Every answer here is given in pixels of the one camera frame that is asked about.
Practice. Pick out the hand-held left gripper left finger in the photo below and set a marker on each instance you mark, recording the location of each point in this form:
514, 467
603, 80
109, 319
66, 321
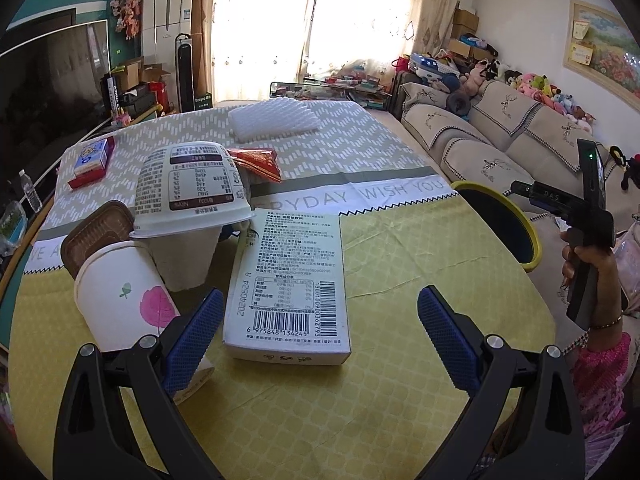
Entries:
195, 340

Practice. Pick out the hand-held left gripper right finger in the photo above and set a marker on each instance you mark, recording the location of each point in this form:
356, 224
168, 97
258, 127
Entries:
447, 340

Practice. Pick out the beige pulp paper tray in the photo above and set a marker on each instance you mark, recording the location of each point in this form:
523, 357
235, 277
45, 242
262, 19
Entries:
187, 260

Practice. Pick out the paper cup with pink flower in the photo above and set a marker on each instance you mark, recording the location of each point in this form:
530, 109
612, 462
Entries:
120, 295

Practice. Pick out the black bin with yellow rim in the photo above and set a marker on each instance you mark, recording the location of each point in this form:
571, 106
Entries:
500, 225

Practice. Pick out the white carton with barcode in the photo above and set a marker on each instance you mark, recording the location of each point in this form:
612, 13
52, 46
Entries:
287, 285

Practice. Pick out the brown plastic tray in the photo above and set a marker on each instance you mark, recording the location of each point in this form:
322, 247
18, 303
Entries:
95, 237

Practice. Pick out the white instant noodle bowl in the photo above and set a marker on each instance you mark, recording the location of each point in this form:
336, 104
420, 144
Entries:
192, 185

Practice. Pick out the red snack wrapper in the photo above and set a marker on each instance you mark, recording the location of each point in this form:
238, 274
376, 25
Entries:
260, 162

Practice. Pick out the person's right forearm pink sleeve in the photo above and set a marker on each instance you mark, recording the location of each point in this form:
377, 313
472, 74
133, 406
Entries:
600, 380

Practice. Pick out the person's right hand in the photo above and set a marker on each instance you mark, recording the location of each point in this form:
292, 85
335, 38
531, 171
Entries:
607, 280

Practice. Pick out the black plush bird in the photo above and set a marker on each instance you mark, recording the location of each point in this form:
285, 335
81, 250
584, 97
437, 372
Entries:
627, 165

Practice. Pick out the beige sofa with deer covers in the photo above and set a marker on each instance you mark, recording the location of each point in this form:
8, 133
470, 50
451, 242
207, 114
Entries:
530, 130

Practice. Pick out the row of plush toys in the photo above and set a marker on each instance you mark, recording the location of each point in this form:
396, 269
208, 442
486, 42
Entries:
540, 87

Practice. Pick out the dark neck pillow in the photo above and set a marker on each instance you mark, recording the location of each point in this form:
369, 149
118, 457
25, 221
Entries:
457, 102

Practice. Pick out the framed flower painting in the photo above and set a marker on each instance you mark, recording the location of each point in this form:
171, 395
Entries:
605, 42

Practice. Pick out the blue and red box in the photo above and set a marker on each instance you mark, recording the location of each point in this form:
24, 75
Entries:
92, 160

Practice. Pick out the grey zigzag tablecloth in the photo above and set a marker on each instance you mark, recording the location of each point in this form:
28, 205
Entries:
350, 150

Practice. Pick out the clear water bottle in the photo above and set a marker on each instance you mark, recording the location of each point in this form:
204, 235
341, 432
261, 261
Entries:
31, 192

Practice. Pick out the blue bag with white stars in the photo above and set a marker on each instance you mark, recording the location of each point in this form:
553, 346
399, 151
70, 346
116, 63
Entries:
425, 65

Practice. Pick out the stack of cardboard boxes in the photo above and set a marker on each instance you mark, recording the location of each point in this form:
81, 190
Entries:
465, 30

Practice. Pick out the white foam pad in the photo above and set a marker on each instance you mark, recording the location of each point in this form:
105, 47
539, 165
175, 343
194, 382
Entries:
272, 117

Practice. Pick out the black tower fan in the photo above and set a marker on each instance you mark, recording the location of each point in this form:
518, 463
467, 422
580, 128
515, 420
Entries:
184, 75

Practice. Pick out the open cardboard box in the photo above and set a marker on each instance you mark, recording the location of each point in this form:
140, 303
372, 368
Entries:
135, 72

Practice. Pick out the glass coffee table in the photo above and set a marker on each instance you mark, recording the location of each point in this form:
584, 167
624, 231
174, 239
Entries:
325, 87

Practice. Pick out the flat screen television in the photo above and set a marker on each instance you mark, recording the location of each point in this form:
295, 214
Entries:
55, 95

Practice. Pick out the white standing air conditioner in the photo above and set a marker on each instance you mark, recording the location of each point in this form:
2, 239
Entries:
167, 15

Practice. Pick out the artificial flower bunch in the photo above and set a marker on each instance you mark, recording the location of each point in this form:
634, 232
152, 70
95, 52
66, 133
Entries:
127, 10

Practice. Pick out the cream sheer curtains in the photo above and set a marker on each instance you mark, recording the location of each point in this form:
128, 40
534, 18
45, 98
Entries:
320, 25

